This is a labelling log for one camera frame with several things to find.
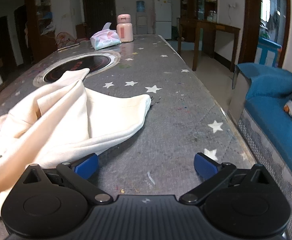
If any grey star-print table cover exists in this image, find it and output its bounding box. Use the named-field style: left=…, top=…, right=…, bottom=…
left=0, top=34, right=261, bottom=240

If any dark wooden door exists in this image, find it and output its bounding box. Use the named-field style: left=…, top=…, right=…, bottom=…
left=82, top=0, right=116, bottom=39

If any pink insulated bottle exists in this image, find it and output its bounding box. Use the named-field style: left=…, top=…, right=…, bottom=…
left=116, top=14, right=134, bottom=43

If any dark wooden side table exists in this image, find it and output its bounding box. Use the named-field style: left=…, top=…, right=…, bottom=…
left=176, top=17, right=241, bottom=72

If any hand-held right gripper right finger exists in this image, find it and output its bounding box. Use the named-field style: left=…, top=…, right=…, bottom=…
left=179, top=152, right=271, bottom=205

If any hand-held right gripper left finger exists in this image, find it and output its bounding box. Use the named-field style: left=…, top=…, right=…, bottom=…
left=23, top=152, right=113, bottom=204

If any blue sofa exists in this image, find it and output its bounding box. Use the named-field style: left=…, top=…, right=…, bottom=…
left=232, top=62, right=292, bottom=240

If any white refrigerator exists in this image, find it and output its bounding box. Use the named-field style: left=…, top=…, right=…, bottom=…
left=153, top=0, right=173, bottom=40

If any dark wooden glass cabinet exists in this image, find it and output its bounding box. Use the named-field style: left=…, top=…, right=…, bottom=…
left=180, top=0, right=219, bottom=43

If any round black induction cooktop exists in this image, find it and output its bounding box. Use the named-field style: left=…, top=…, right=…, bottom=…
left=33, top=51, right=121, bottom=85

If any dark wooden shelf unit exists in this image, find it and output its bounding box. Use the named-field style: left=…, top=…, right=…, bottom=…
left=26, top=0, right=58, bottom=63

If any cream long-sleeve shirt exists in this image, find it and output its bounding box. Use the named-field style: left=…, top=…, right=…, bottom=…
left=0, top=67, right=152, bottom=217

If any pink patterned play tent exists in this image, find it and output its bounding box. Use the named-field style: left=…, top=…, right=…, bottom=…
left=55, top=31, right=78, bottom=49

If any water dispenser with blue jug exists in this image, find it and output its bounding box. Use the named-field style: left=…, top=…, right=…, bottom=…
left=135, top=0, right=148, bottom=34

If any pastel wet wipes pack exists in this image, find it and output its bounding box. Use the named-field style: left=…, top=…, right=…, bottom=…
left=90, top=22, right=122, bottom=50

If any blue painted cabinet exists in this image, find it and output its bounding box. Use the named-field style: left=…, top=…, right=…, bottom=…
left=255, top=37, right=283, bottom=68

